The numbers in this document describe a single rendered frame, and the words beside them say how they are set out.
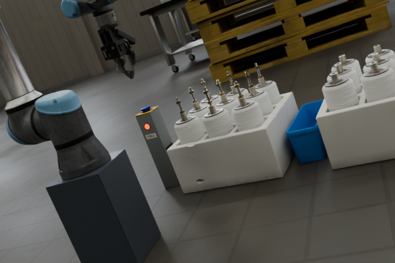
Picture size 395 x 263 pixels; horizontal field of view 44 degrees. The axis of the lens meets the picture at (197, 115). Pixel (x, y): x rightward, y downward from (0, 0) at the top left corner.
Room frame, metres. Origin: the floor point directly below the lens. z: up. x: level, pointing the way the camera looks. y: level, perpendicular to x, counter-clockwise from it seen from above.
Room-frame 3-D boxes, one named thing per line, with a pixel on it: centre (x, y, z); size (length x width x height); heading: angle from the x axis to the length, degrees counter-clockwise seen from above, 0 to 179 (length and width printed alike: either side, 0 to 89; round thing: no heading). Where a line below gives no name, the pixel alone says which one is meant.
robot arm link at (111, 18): (1.83, 0.18, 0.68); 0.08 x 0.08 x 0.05
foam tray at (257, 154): (1.77, -0.11, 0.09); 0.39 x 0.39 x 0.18; 61
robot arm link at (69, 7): (1.74, 0.23, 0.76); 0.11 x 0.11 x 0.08; 53
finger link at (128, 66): (1.82, 0.17, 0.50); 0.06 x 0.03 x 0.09; 151
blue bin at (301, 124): (1.67, -0.37, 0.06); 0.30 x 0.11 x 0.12; 151
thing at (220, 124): (1.67, -0.06, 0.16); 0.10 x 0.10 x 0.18
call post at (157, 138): (1.84, 0.18, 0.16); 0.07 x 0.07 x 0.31; 61
